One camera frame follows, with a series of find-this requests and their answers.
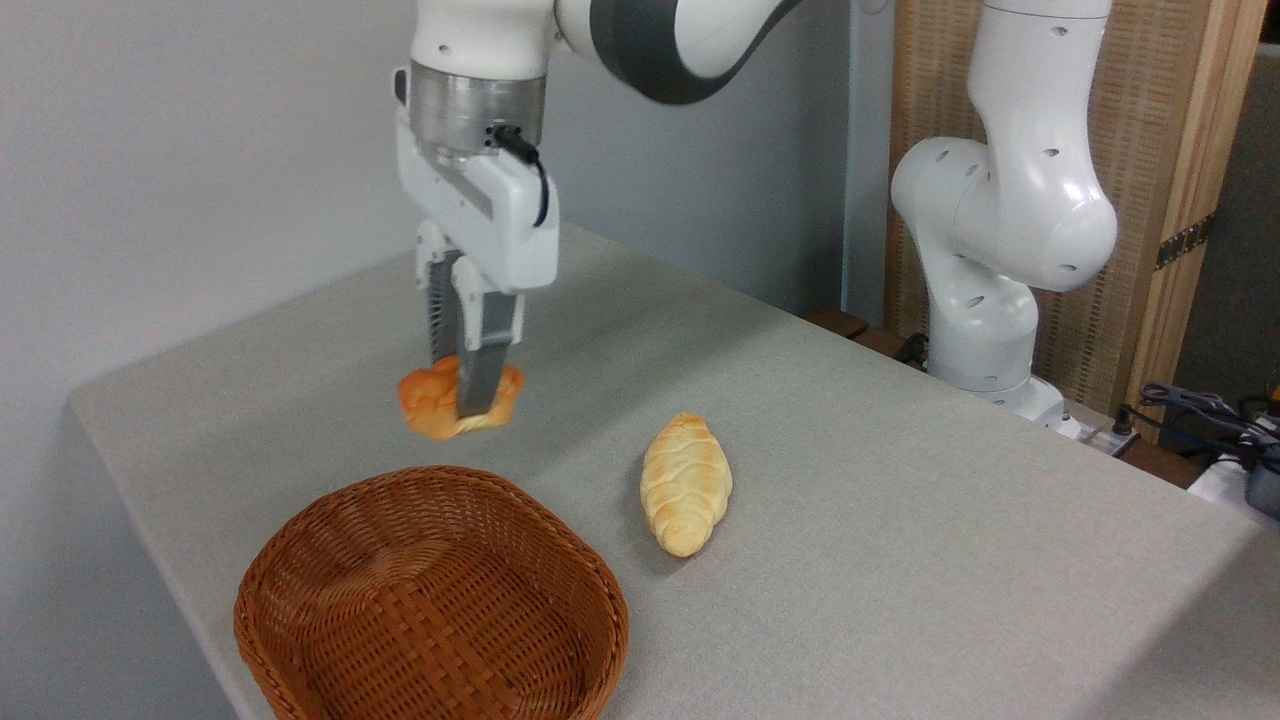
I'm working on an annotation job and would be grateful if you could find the orange muffin-shaped bread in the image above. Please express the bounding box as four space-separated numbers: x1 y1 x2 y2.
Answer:
396 354 525 443

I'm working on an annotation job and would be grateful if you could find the blue-grey cable bundle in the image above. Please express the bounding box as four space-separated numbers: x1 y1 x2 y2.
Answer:
1138 381 1280 463

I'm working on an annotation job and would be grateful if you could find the pale braided long bread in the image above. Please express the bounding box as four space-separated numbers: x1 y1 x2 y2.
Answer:
639 411 735 560

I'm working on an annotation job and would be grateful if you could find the metal screen hinge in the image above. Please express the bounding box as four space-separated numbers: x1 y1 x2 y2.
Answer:
1154 212 1219 272

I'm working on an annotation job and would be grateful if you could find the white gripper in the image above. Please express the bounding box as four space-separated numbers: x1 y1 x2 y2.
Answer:
394 67 561 420

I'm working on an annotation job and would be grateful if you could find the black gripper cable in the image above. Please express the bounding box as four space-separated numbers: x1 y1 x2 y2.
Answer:
488 124 551 229

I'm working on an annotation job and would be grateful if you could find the brown woven wicker basket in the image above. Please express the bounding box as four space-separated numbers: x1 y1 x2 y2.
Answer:
233 464 632 720

